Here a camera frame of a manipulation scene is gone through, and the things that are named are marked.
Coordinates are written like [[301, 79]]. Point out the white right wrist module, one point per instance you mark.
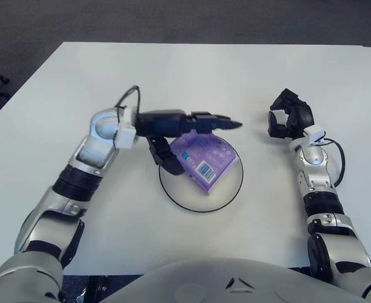
[[315, 132]]

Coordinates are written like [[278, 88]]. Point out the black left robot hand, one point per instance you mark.
[[160, 123]]

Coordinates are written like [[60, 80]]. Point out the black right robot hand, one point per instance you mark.
[[303, 118]]

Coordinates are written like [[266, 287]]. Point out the white plate with black rim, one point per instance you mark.
[[223, 195]]

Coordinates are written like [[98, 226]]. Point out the grey robot torso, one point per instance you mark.
[[220, 281]]

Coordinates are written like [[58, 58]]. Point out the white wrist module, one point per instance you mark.
[[124, 137], [315, 132]]

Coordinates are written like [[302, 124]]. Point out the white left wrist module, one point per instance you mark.
[[124, 137]]

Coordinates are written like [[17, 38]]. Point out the black metal frame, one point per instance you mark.
[[100, 288]]

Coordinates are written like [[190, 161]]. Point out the purple tissue paper pack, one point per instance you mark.
[[204, 151]]

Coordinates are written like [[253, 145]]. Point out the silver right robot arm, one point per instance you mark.
[[315, 176]]

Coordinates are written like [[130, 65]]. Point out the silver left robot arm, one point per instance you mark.
[[78, 176]]

